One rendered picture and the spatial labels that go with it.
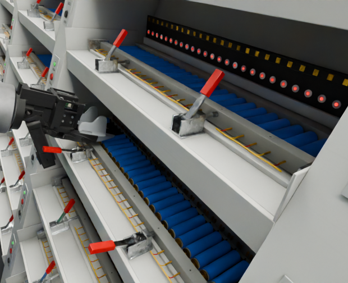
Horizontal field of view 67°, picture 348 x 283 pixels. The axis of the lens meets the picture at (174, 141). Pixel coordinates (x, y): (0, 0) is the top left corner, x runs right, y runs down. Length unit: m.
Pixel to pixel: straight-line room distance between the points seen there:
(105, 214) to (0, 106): 0.25
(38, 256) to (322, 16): 0.89
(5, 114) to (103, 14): 0.35
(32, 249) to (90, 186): 0.46
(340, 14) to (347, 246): 0.17
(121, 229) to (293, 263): 0.29
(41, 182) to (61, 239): 0.21
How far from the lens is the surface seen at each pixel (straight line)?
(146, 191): 0.50
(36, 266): 0.92
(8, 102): 0.53
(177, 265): 0.41
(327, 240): 0.23
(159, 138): 0.35
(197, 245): 0.43
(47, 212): 0.78
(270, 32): 0.52
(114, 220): 0.48
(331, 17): 0.26
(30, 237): 0.99
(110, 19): 0.74
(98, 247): 0.39
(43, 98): 0.56
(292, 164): 0.31
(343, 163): 0.22
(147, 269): 0.42
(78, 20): 0.71
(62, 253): 0.69
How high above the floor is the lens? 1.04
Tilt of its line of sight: 18 degrees down
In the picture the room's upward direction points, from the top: 23 degrees clockwise
